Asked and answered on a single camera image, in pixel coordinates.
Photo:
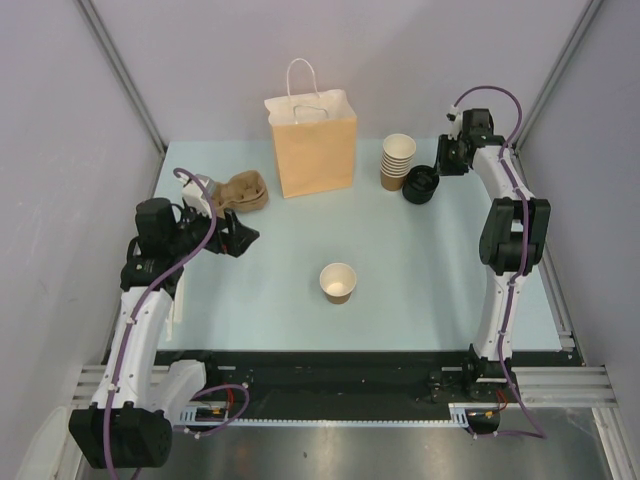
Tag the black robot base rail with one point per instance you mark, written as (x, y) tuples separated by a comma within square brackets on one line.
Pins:
[(337, 385)]

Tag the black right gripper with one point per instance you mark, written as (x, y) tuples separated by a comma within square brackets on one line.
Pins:
[(444, 167)]

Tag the white wrapped straws bundle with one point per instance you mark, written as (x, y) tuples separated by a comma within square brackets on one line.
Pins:
[(176, 311)]

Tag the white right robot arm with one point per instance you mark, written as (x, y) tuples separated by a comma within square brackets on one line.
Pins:
[(511, 243)]

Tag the white slotted cable duct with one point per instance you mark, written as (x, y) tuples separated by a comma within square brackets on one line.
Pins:
[(455, 417)]

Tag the brown paper coffee cup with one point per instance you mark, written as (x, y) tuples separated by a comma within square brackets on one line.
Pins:
[(338, 281)]

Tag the stack of black cup lids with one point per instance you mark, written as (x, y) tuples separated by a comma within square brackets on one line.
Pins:
[(420, 184)]

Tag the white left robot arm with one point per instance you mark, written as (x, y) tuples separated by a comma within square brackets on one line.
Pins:
[(129, 421)]

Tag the brown paper bag white handles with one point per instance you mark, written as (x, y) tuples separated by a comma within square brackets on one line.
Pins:
[(314, 138)]

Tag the brown cardboard cup carrier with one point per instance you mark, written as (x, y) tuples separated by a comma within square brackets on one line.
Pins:
[(244, 192)]

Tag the stack of brown paper cups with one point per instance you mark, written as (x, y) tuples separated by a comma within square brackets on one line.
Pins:
[(398, 151)]

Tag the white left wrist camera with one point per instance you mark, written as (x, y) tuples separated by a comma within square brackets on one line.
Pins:
[(198, 198)]

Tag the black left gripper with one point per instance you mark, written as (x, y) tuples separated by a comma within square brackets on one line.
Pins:
[(238, 236)]

